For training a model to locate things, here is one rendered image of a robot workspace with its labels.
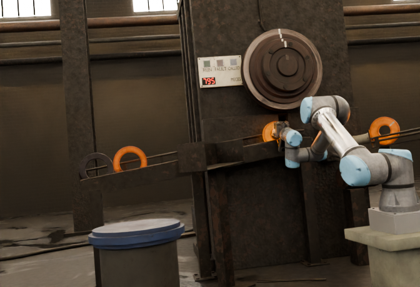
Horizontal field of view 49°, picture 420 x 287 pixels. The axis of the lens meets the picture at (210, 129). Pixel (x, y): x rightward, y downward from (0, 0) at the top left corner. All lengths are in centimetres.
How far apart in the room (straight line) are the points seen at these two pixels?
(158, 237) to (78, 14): 416
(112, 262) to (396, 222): 100
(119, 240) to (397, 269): 98
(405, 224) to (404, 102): 836
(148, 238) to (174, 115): 730
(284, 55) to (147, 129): 624
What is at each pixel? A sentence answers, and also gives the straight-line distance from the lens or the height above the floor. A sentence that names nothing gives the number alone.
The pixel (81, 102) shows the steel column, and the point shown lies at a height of 139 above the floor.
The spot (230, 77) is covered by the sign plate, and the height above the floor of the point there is 111.
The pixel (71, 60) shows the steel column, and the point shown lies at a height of 185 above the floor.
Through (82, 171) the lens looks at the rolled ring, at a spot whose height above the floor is 63.
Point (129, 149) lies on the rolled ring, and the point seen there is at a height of 73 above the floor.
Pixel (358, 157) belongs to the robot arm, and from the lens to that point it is 178.
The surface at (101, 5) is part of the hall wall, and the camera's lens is 920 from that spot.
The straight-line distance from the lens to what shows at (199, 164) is 217.
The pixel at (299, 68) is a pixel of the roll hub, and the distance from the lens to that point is 265.
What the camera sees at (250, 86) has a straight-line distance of 263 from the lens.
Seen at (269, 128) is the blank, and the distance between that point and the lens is 266.
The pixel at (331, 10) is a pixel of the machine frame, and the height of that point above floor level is 149.
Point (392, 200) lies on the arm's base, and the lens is 186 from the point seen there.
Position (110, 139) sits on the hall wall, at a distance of 867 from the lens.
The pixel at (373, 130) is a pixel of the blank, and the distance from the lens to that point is 269.
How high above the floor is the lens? 61
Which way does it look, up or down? 4 degrees up
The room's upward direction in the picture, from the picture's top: 5 degrees counter-clockwise
